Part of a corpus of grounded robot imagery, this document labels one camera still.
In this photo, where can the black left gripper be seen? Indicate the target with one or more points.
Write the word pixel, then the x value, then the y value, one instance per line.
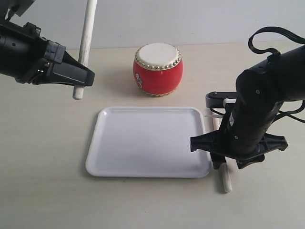
pixel 43 52

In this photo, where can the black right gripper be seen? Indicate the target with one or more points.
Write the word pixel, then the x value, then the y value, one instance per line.
pixel 241 136

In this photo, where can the whitewashed drumstick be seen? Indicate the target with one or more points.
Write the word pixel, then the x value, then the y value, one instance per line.
pixel 223 170
pixel 87 30

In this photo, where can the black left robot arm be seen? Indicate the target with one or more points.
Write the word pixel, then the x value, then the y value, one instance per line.
pixel 13 47

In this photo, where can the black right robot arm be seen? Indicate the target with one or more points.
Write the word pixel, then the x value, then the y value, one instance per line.
pixel 279 78

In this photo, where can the small red drum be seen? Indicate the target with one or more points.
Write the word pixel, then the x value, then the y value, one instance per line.
pixel 157 68

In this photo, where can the white plastic tray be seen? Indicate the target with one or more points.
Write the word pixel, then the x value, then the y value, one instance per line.
pixel 147 142

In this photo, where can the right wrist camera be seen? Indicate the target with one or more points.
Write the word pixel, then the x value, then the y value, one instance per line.
pixel 219 99

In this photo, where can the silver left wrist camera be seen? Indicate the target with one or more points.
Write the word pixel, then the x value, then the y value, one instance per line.
pixel 9 8

